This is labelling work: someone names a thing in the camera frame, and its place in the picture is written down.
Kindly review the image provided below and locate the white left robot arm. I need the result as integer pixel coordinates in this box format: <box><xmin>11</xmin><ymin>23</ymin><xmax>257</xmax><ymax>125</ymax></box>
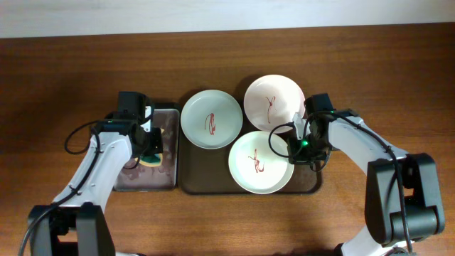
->
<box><xmin>18</xmin><ymin>119</ymin><xmax>162</xmax><ymax>255</ymax></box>

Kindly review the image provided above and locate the pale green plate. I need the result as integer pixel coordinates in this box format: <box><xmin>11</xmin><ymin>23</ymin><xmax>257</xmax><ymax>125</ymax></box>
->
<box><xmin>181</xmin><ymin>90</ymin><xmax>243</xmax><ymax>149</ymax></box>

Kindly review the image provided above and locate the green yellow sponge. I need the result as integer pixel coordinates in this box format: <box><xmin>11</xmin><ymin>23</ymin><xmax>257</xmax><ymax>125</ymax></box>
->
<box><xmin>138</xmin><ymin>128</ymin><xmax>165</xmax><ymax>168</ymax></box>

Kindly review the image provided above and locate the metal wash tray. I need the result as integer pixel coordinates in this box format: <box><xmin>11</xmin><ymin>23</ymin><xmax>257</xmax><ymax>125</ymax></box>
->
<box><xmin>113</xmin><ymin>108</ymin><xmax>180</xmax><ymax>191</ymax></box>

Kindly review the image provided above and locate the cream white plate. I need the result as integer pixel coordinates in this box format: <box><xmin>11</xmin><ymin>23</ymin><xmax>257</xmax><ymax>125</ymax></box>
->
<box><xmin>228</xmin><ymin>131</ymin><xmax>294</xmax><ymax>194</ymax></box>

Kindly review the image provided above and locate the pink plate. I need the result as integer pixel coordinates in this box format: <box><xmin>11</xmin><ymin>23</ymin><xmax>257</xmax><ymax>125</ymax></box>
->
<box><xmin>243</xmin><ymin>75</ymin><xmax>305</xmax><ymax>132</ymax></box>

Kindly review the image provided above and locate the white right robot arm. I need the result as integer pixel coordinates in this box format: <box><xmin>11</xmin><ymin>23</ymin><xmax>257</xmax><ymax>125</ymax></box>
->
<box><xmin>288</xmin><ymin>109</ymin><xmax>445</xmax><ymax>255</ymax></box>

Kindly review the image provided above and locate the dark brown serving tray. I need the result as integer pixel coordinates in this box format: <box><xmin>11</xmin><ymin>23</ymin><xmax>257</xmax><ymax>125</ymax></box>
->
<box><xmin>178</xmin><ymin>119</ymin><xmax>320</xmax><ymax>195</ymax></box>

